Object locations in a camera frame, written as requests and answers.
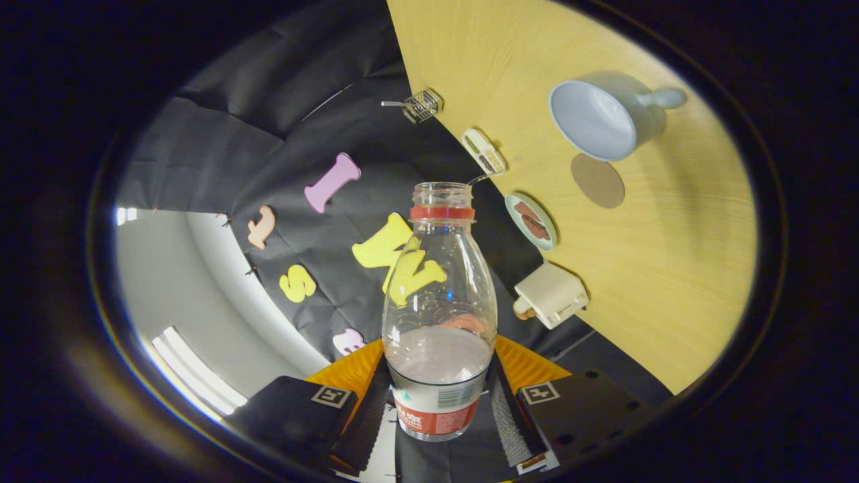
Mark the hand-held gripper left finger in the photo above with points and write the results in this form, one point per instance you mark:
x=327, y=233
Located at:
x=366, y=422

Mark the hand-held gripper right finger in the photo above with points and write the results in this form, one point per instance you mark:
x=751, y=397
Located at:
x=510, y=429

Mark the clear juice bottle red label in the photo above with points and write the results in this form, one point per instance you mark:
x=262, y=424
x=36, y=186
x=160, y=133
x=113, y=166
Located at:
x=436, y=382

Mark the round brown coaster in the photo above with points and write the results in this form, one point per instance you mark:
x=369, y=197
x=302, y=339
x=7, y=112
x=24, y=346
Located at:
x=597, y=181

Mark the white cup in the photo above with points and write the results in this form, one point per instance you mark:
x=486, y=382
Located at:
x=590, y=121

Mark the bread slice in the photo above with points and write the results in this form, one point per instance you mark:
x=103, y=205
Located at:
x=522, y=310

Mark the white toaster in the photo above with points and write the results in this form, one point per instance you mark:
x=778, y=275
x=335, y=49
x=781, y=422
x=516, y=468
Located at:
x=550, y=292

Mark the long ceiling light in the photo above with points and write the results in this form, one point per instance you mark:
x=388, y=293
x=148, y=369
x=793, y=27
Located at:
x=194, y=372

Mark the brown meat piece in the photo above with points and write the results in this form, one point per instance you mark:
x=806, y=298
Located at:
x=527, y=212
x=538, y=230

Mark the pale green plate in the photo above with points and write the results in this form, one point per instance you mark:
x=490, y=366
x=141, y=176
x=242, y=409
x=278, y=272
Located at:
x=511, y=208

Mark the wooden table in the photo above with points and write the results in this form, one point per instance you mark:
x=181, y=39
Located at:
x=671, y=268

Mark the white divided condiment dish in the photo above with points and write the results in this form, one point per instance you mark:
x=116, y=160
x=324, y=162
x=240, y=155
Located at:
x=480, y=149

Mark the small ceiling light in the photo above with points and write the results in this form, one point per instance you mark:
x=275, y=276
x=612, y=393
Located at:
x=125, y=215

